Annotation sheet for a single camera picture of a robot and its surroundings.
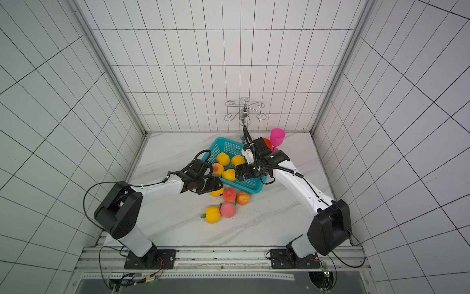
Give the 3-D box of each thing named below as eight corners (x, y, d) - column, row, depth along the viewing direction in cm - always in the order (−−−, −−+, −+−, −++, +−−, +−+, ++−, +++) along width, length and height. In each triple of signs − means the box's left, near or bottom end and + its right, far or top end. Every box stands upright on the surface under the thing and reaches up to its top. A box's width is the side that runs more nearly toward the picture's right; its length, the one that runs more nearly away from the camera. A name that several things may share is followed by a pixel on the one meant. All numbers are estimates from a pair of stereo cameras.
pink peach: (221, 218, 85) (220, 215, 81) (222, 203, 89) (221, 199, 86) (235, 218, 85) (235, 215, 81) (235, 203, 89) (235, 199, 86)
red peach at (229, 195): (222, 197, 90) (221, 194, 87) (229, 190, 93) (229, 186, 89) (230, 205, 88) (230, 201, 84) (237, 197, 90) (237, 193, 87)
